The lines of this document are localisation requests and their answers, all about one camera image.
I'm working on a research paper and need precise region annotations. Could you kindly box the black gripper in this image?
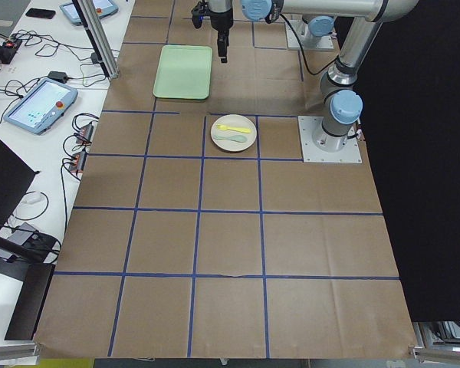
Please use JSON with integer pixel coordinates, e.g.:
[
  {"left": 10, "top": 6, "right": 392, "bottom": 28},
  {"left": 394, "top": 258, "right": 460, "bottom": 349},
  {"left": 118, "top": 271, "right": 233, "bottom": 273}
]
[{"left": 208, "top": 0, "right": 233, "bottom": 64}]

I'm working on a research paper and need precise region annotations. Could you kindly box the yellow plastic fork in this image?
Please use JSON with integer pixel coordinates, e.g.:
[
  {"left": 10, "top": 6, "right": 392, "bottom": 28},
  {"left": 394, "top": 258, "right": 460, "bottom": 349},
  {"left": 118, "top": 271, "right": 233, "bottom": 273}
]
[{"left": 216, "top": 124, "right": 251, "bottom": 134}]

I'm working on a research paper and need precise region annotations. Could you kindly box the round beige plate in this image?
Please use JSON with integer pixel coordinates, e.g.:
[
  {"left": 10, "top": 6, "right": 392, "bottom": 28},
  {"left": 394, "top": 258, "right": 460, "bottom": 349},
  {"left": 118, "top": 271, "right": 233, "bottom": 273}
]
[{"left": 210, "top": 114, "right": 257, "bottom": 153}]

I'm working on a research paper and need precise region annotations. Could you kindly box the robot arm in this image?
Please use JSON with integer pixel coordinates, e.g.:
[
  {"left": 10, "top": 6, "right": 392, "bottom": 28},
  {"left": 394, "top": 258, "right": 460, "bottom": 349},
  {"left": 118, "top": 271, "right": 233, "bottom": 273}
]
[
  {"left": 240, "top": 1, "right": 418, "bottom": 153},
  {"left": 304, "top": 15, "right": 334, "bottom": 47}
]

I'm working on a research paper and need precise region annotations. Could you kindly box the light green plastic tray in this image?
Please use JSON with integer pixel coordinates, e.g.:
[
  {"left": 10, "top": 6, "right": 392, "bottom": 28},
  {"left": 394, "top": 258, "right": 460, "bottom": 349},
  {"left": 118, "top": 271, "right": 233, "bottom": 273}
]
[{"left": 153, "top": 44, "right": 212, "bottom": 100}]

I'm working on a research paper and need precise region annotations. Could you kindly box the light green plastic spoon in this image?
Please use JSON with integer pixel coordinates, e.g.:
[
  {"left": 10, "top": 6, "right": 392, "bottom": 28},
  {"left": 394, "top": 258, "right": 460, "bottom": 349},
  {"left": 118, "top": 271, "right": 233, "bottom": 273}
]
[{"left": 212, "top": 134, "right": 248, "bottom": 143}]

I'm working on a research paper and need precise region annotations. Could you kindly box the far teach pendant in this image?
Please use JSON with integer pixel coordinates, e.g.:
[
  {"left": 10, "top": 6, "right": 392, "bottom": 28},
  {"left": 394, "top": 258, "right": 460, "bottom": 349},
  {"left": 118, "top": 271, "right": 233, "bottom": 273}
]
[{"left": 58, "top": 0, "right": 120, "bottom": 27}]

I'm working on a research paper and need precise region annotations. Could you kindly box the teach pendant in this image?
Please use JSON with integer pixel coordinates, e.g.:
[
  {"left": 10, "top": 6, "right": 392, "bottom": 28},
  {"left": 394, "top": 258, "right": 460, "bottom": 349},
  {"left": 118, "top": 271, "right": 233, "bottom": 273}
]
[
  {"left": 58, "top": 0, "right": 120, "bottom": 27},
  {"left": 4, "top": 77, "right": 78, "bottom": 135}
]

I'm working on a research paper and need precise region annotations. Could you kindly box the black power adapter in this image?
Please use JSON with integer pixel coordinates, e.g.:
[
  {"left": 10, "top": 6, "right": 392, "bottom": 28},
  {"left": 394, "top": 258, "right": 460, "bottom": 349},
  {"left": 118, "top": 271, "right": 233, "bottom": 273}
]
[{"left": 48, "top": 71, "right": 70, "bottom": 84}]

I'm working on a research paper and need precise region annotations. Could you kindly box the black smartphone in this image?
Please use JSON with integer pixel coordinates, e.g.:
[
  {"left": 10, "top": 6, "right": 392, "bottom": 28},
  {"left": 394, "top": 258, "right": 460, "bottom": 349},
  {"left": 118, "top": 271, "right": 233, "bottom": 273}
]
[{"left": 25, "top": 8, "right": 56, "bottom": 19}]

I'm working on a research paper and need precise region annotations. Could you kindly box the near teach pendant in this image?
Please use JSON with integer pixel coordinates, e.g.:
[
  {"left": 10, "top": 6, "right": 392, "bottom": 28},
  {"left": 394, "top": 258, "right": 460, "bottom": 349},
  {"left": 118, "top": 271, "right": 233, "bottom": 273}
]
[{"left": 4, "top": 77, "right": 78, "bottom": 135}]

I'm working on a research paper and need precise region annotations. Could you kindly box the brown paper table cover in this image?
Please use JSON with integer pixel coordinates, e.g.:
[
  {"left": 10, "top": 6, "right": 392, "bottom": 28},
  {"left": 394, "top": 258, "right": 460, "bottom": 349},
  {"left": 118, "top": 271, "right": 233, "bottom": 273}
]
[{"left": 35, "top": 1, "right": 416, "bottom": 359}]

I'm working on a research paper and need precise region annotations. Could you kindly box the black monitor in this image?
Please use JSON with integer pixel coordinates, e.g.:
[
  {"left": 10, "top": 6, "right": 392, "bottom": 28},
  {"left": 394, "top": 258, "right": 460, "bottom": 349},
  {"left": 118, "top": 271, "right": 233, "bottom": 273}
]
[{"left": 0, "top": 140, "right": 57, "bottom": 341}]

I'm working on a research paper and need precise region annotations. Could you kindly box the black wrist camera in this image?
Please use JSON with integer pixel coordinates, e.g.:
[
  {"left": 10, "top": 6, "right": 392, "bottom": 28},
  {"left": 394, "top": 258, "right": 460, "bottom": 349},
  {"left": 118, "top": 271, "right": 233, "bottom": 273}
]
[{"left": 191, "top": 0, "right": 209, "bottom": 29}]

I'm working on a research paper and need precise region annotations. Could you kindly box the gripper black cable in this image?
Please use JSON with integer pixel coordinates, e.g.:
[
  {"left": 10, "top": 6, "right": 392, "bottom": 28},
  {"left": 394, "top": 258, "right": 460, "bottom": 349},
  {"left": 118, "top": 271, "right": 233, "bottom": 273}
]
[{"left": 266, "top": 11, "right": 340, "bottom": 77}]

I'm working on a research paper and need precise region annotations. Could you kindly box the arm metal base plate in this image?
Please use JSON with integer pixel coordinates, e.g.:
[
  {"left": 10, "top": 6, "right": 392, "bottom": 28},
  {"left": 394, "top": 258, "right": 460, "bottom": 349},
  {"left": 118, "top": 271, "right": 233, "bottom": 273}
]
[
  {"left": 284, "top": 20, "right": 334, "bottom": 51},
  {"left": 297, "top": 116, "right": 362, "bottom": 164}
]

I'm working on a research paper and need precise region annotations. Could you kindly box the aluminium frame post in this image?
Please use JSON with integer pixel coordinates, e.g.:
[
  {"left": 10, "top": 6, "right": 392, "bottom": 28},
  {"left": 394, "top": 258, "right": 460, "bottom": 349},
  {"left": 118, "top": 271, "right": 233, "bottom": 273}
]
[{"left": 72, "top": 0, "right": 119, "bottom": 79}]

